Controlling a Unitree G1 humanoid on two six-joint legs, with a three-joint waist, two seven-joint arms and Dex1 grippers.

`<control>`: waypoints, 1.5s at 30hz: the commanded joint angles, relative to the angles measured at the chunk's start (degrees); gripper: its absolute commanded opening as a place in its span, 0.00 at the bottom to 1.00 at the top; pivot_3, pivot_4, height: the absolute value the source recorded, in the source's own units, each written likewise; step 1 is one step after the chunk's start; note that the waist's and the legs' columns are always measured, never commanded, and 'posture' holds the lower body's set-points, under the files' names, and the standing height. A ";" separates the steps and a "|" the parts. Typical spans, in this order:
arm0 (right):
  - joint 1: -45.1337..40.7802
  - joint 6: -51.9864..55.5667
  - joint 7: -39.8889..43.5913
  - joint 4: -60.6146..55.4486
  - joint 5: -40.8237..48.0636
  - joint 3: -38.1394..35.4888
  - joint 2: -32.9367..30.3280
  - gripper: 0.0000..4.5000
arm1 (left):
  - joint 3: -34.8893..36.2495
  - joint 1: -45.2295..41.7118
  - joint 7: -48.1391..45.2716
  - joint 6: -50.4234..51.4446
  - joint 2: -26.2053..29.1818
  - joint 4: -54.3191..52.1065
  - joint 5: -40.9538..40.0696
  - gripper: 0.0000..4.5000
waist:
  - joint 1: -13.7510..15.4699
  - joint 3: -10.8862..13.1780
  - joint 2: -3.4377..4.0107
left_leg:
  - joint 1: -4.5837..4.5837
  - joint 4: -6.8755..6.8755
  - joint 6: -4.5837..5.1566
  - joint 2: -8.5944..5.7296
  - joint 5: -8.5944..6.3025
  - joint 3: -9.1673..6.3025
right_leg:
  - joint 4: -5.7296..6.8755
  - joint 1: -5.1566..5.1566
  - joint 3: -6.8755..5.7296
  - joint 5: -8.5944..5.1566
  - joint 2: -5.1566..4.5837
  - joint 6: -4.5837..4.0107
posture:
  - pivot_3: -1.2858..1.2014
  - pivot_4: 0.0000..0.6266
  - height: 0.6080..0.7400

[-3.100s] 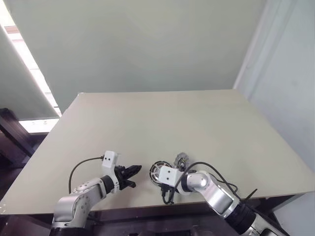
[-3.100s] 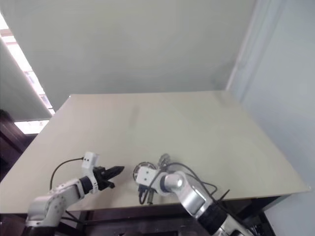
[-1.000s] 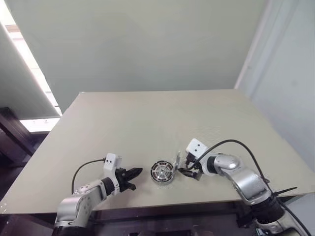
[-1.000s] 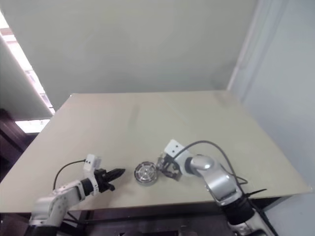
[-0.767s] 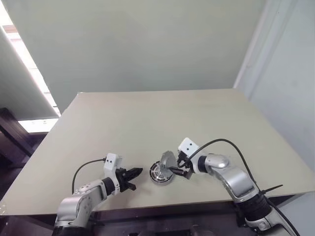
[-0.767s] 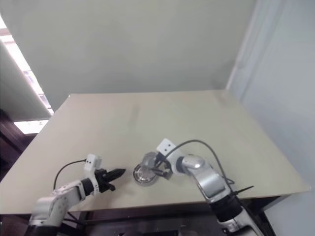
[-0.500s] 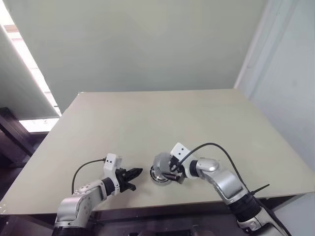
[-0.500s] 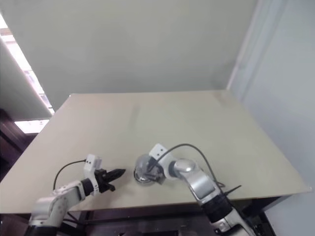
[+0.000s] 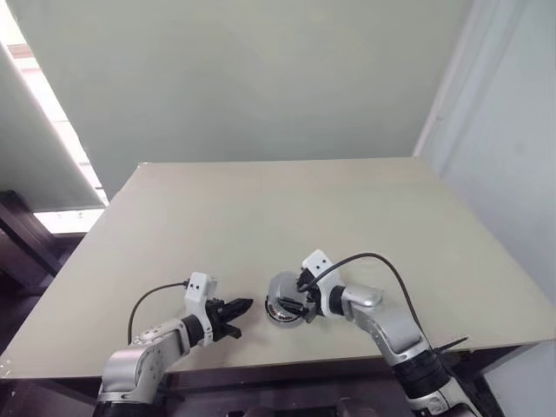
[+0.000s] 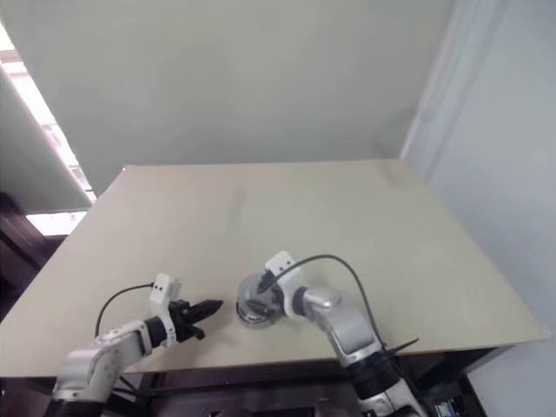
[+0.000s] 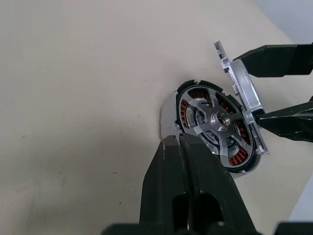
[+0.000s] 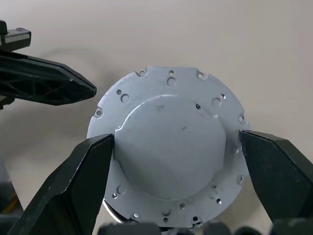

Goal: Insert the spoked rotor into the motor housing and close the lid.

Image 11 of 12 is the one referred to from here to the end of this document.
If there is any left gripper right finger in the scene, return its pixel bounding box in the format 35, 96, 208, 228
179, 133, 246, 235

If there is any motor housing with copper windings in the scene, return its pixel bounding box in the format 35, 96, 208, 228
158, 79, 266, 175

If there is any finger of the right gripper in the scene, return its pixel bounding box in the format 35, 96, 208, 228
254, 101, 313, 143
232, 42, 313, 78

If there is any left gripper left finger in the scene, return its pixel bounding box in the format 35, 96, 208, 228
138, 136, 191, 226

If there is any round silver motor lid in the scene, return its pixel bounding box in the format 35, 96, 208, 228
213, 40, 270, 155

